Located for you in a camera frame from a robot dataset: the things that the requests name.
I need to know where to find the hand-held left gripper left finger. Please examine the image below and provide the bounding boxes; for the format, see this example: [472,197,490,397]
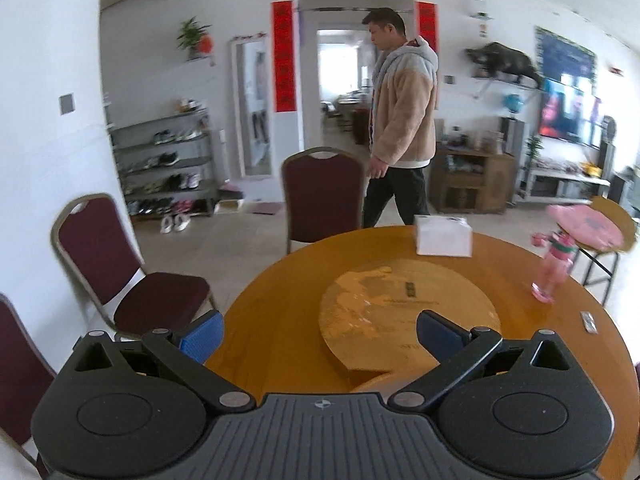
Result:
[74,309,257,416]

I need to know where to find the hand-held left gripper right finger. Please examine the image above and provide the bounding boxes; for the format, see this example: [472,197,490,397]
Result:
[386,309,574,415]

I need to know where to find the round wooden lazy susan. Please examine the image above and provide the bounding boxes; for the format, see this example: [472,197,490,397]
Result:
[318,259,502,377]

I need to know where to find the round wooden desktop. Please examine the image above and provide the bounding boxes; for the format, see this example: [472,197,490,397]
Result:
[205,225,640,480]

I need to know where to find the maroon banquet chair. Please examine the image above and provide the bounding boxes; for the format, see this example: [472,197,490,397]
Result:
[0,292,57,478]
[281,146,367,255]
[50,192,218,342]

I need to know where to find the white tissue box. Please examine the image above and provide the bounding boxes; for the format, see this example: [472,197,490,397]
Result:
[414,214,474,258]

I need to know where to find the pair of white shoes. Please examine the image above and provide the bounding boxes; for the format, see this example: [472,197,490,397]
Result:
[159,213,192,235]

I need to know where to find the pink water bottle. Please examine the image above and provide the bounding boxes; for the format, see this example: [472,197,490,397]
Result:
[531,229,577,304]

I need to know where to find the wooden cabinet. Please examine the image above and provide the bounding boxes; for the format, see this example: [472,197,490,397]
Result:
[429,144,517,216]

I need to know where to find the rows of shoes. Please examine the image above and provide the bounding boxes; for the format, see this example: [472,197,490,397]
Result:
[122,100,211,217]

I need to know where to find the metal shoe rack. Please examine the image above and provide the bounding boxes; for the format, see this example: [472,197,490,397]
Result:
[106,109,220,219]

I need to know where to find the pink cloth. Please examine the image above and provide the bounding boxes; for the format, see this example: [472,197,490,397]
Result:
[546,203,624,252]

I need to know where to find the chair with pink cloth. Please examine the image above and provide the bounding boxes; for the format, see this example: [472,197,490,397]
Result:
[575,196,639,307]

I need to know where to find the white low table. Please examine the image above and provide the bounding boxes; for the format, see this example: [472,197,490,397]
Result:
[516,164,612,205]

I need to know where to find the green potted plant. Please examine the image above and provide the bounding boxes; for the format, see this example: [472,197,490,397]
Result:
[524,135,545,171]

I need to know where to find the tall grey speaker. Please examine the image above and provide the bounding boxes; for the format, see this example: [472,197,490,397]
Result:
[500,116,526,157]

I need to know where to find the dark animal statue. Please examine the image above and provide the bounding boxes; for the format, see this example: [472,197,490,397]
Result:
[464,41,544,87]

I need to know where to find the red door banner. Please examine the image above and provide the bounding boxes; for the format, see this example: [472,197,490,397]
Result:
[416,1,439,55]
[271,0,297,113]

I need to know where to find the potted plant with red ornament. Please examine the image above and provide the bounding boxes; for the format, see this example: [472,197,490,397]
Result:
[176,16,215,62]

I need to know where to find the wall mirror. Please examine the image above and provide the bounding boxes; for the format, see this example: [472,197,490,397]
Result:
[230,35,274,179]

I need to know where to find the wall television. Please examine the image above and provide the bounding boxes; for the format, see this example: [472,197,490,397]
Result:
[539,77,602,149]

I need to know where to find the dark wall poster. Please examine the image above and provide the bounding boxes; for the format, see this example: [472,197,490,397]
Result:
[534,25,599,93]

